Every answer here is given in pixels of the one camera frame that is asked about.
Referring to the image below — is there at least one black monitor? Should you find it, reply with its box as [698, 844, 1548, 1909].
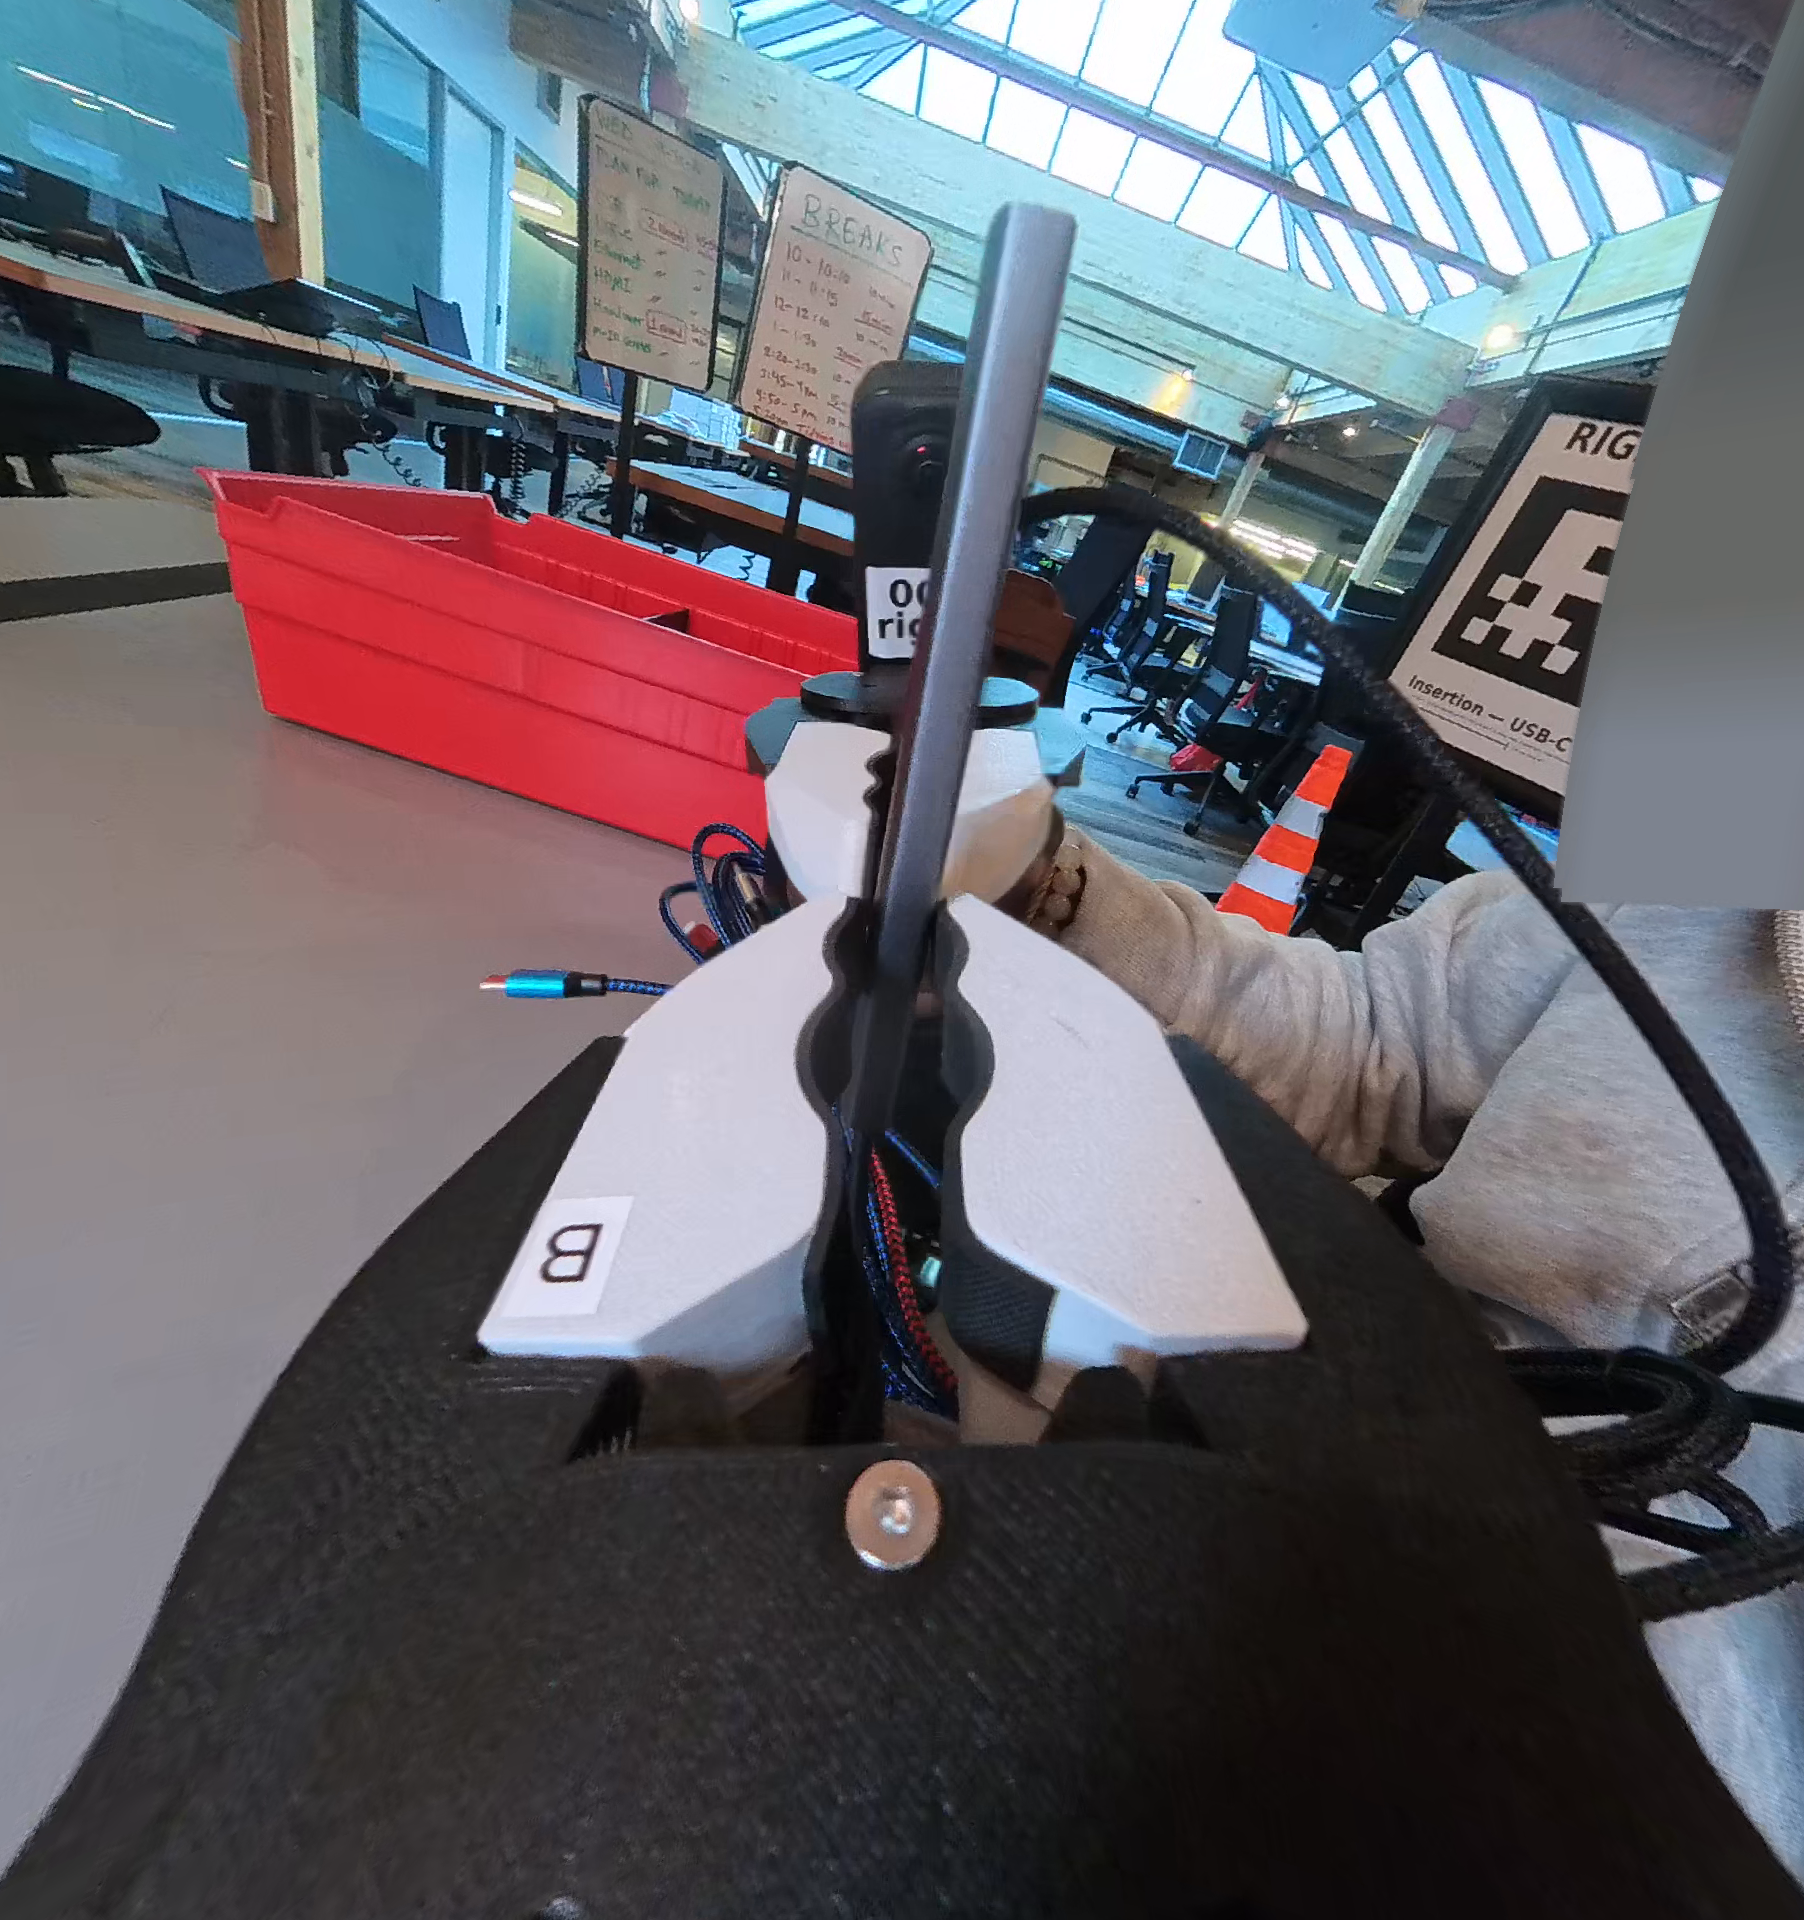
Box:
[161, 187, 276, 298]

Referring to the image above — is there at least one red plastic bin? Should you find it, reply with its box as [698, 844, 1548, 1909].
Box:
[198, 468, 867, 856]

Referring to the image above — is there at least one ceiling projector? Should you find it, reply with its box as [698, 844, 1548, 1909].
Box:
[1221, 0, 1430, 96]

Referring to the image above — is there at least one row of black office chairs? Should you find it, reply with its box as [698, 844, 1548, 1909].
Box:
[1061, 517, 1347, 841]

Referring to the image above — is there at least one black office chair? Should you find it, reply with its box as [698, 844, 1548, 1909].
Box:
[0, 364, 164, 496]

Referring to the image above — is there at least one black braided cable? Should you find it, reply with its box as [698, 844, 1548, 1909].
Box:
[1015, 486, 1804, 1624]

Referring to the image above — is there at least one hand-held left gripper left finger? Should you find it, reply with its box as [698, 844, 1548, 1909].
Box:
[478, 897, 882, 1414]

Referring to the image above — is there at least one person's right forearm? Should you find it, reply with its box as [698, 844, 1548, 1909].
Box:
[1051, 832, 1459, 1201]

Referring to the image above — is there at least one handwritten whiteboard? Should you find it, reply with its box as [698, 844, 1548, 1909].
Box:
[732, 162, 936, 453]
[575, 93, 727, 398]

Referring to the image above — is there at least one black white tag sign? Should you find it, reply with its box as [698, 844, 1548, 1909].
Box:
[1385, 375, 1661, 826]

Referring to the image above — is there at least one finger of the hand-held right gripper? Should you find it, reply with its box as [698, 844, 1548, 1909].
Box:
[765, 730, 891, 920]
[943, 736, 1058, 902]

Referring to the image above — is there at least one wooden office desk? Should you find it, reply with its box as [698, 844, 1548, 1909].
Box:
[0, 210, 560, 496]

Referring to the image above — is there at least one blue red braided cable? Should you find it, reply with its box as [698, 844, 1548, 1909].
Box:
[478, 816, 953, 1419]

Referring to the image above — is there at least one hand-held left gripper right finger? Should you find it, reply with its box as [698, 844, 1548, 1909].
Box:
[926, 897, 1312, 1448]

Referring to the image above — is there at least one orange traffic cone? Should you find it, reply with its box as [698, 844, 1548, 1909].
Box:
[1215, 746, 1357, 939]

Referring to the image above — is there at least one dark grey usb hub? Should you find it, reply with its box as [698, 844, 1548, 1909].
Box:
[820, 201, 1079, 1427]

